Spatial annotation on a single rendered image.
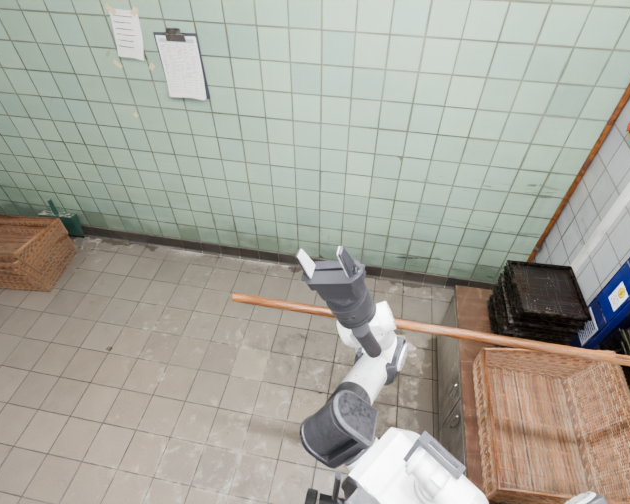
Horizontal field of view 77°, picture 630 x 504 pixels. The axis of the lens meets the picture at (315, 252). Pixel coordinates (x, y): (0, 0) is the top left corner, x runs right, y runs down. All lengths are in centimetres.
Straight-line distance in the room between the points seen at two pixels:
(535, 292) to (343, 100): 128
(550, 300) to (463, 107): 98
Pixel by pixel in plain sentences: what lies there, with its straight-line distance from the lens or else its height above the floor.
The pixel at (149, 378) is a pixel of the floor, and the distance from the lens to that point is 270.
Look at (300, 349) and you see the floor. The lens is 260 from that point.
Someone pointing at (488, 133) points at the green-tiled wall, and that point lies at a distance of 227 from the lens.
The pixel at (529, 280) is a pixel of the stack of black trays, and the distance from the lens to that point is 200.
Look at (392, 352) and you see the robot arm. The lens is 111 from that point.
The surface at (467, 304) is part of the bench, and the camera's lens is 222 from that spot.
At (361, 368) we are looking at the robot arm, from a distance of 105.
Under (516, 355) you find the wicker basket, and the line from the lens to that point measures 195.
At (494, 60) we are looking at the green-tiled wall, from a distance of 211.
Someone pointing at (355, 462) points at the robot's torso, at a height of 136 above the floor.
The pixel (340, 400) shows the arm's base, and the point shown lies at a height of 142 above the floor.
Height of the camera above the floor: 226
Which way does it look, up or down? 47 degrees down
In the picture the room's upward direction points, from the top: straight up
